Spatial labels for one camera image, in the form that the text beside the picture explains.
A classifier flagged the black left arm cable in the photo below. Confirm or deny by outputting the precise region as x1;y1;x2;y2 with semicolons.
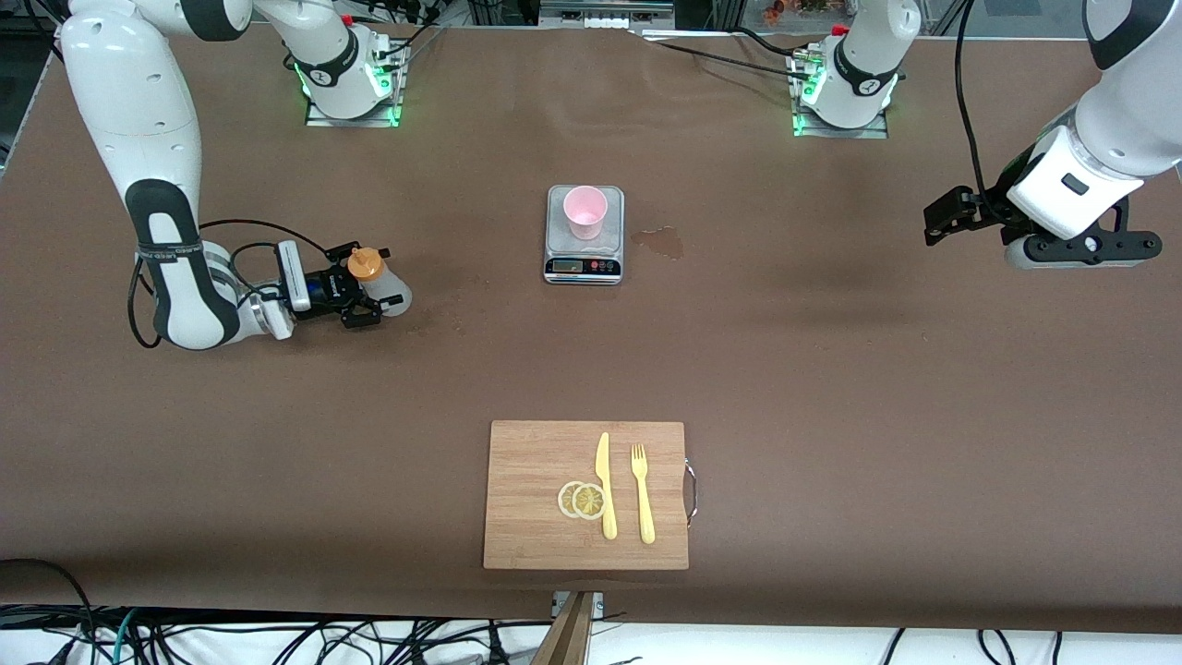
954;0;995;195

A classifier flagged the silver digital kitchen scale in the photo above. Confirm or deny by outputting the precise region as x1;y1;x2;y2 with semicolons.
543;185;626;285

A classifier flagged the yellow plastic fork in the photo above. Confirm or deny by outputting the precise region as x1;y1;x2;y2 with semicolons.
631;443;657;545

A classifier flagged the wooden cutting board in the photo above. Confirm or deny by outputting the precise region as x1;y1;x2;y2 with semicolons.
483;420;698;571

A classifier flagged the translucent sauce bottle orange cap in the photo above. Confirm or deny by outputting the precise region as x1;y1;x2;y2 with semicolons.
347;247;414;319

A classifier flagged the yellow plastic knife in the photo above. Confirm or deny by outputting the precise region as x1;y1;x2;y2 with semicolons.
595;431;618;540

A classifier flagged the pink plastic cup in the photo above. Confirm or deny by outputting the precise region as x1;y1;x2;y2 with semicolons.
564;186;609;241

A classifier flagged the white power strip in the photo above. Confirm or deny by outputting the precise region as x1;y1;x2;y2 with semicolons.
538;0;675;30

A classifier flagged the wooden beam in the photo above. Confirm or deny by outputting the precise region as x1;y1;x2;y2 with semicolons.
531;591;597;665

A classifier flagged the green cable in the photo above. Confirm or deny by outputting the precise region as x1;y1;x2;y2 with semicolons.
111;610;141;665

